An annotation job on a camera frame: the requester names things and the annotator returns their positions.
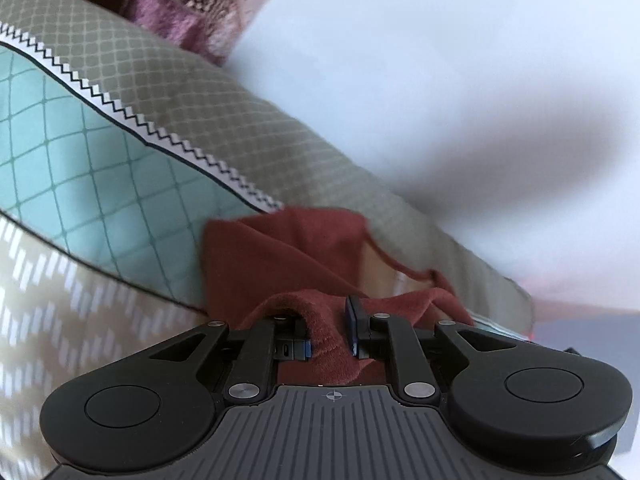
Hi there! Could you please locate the dark red long-sleeve sweater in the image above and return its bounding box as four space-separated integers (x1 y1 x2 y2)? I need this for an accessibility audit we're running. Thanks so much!
201 208 473 386

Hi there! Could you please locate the patterned bed quilt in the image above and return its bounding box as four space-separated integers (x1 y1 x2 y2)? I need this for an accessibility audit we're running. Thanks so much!
1 0 533 479

